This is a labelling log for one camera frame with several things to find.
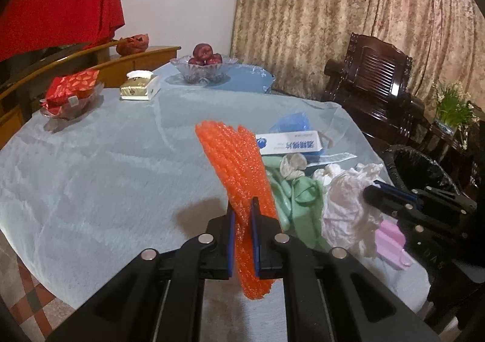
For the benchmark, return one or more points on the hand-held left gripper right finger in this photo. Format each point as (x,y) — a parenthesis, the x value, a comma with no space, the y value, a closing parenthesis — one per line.
(256,243)

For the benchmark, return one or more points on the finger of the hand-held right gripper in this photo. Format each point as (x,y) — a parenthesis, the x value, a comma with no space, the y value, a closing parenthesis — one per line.
(398,192)
(382,198)

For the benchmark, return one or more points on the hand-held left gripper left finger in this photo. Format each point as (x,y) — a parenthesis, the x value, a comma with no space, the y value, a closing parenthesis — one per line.
(230,243)

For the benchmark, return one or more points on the bin with black liner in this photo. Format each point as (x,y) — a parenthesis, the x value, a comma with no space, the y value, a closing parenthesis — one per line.
(416,171)

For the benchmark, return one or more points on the white tissue paper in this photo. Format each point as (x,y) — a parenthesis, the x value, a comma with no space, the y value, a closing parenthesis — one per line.
(344,209)

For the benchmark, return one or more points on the orange bubble wrap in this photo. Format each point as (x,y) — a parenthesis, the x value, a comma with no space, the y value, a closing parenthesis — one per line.
(235,160)

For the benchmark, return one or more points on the blue plastic bag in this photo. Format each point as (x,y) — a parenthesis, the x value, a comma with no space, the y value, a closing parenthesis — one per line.
(291,123)

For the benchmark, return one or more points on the pink plastic packaging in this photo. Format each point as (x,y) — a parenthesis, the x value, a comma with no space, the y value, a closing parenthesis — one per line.
(390,243)

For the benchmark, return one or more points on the small white crumpled tissue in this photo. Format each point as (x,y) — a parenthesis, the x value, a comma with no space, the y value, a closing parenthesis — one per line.
(326,173)

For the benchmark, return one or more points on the clear plastic wrapper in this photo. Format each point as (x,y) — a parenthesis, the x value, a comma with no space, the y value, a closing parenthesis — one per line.
(333,158)

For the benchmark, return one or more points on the green plastic bag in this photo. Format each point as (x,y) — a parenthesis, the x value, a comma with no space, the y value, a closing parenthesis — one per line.
(303,198)

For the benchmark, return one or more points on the grey crumpled tissue ball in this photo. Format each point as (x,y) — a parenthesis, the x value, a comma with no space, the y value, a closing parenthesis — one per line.
(292,166)

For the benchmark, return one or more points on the potted green plant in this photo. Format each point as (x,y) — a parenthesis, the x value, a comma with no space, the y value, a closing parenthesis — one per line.
(452,107)

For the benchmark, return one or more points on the blue and white carton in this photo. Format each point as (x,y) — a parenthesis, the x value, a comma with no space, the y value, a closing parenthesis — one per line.
(291,143)

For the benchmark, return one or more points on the dark wooden armchair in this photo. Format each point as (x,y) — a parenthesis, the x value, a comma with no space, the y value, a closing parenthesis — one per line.
(371,73)

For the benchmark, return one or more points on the pale blue tablecloth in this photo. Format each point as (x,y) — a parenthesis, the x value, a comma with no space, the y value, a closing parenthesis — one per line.
(113,175)

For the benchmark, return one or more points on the blue table cover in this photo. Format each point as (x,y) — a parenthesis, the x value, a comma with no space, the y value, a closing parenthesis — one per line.
(246,79)

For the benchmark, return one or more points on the glass fruit bowl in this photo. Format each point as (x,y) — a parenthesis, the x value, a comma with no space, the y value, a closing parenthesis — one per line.
(204,71)

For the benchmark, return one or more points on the gold and white tissue box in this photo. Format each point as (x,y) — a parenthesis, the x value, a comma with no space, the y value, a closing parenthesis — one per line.
(136,90)

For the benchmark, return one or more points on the red apple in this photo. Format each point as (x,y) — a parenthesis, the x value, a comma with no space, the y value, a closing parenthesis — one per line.
(196,60)
(202,51)
(214,59)

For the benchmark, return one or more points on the clear glass dish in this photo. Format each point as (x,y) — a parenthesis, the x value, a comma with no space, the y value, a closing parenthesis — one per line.
(81,107)

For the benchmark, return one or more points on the beige patterned curtain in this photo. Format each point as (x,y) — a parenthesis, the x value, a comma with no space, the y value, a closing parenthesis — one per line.
(322,5)

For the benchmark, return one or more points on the red plastic bag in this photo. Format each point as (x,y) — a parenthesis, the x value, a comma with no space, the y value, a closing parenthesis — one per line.
(132,44)

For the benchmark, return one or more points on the red snack packet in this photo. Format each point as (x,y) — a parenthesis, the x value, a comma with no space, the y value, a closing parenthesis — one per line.
(72,84)

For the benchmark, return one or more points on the black television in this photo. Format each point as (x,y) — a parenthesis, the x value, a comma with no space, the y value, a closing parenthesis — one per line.
(38,60)

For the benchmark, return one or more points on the red cloth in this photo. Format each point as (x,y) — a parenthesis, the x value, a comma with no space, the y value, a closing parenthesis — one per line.
(57,12)

